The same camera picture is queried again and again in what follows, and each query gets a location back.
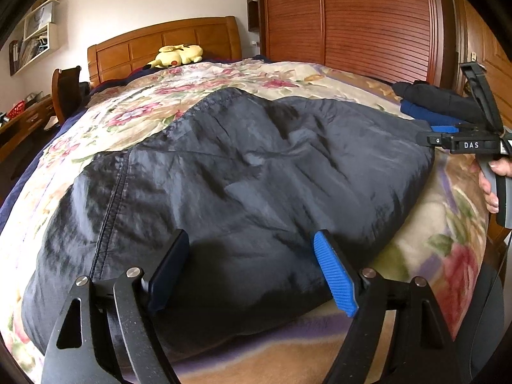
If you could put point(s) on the long wooden cabinet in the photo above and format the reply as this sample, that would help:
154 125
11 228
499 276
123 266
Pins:
24 128

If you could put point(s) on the person's right hand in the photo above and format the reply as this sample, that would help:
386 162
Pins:
502 168

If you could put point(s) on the wooden bed headboard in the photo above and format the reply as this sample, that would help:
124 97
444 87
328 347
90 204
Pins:
160 38

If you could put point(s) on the wooden door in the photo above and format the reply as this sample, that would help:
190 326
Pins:
492 36

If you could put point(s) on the folded blue garment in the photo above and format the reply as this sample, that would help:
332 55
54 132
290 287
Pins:
424 114

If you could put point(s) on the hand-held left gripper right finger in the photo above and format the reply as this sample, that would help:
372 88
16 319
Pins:
336 276

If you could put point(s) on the floral blanket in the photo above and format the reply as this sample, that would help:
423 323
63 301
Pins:
140 108

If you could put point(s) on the yellow plush toy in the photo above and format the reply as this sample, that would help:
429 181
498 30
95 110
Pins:
176 55

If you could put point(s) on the white wall shelf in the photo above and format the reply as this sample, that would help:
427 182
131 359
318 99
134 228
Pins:
38 40

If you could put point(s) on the dark grey cloth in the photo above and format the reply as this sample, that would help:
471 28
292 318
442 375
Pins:
480 312

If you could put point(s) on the black jacket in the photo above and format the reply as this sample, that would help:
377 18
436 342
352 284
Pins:
240 168

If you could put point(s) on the red basket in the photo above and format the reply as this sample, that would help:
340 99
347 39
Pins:
16 109

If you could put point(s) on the wooden chair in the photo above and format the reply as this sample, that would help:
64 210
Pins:
66 88

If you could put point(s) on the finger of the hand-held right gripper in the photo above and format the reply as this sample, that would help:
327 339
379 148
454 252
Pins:
444 129
476 80

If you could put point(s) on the wooden wardrobe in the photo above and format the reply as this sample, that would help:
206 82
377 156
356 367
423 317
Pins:
352 20

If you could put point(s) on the folded black garment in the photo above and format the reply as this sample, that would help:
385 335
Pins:
436 94

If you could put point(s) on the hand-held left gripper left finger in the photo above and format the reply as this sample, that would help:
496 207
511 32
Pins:
172 264

